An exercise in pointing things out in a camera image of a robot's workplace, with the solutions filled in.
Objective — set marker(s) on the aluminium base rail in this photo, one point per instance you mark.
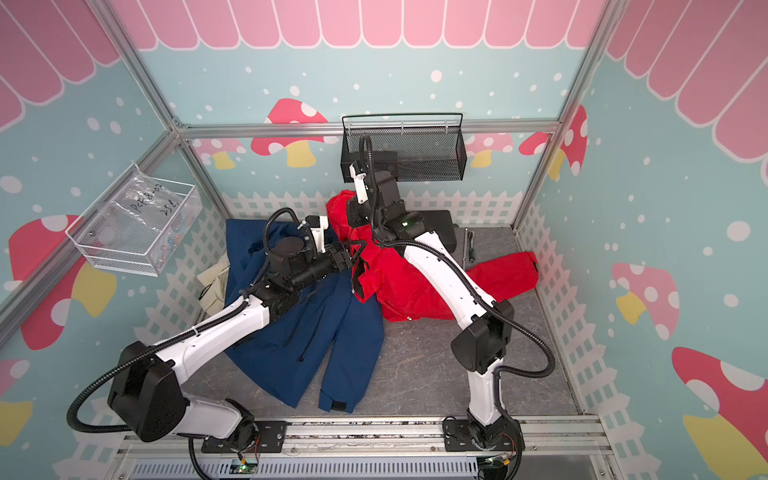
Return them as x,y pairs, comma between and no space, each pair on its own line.
551,447

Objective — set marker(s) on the red jacket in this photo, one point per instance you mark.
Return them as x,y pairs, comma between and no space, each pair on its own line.
404,292

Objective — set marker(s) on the black box in basket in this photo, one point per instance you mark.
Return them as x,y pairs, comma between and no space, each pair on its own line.
383,161

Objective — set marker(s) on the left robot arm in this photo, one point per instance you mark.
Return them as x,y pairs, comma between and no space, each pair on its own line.
147,393

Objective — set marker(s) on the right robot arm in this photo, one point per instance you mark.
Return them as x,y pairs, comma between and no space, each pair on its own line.
486,325

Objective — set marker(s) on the black wire mesh basket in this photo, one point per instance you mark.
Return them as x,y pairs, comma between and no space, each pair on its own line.
430,146

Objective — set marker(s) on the clear wire basket with bags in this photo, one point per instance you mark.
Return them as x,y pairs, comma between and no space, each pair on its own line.
137,225

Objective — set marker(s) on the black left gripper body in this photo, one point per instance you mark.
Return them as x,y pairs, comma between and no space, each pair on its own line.
340,265

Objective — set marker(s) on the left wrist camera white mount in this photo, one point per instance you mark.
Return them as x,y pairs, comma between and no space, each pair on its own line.
314,227

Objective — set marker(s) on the cream beige jacket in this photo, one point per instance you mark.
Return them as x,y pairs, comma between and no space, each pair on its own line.
214,281

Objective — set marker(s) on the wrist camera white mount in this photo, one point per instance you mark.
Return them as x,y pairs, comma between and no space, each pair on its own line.
314,227
358,176

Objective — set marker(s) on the black flat case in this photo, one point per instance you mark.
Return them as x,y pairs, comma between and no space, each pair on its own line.
441,223

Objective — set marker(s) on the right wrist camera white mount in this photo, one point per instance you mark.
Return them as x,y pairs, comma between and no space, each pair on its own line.
358,176

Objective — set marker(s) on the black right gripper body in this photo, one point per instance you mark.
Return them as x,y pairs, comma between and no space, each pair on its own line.
359,214

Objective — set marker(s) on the navy blue jacket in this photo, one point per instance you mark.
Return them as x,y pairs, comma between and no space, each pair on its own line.
328,327

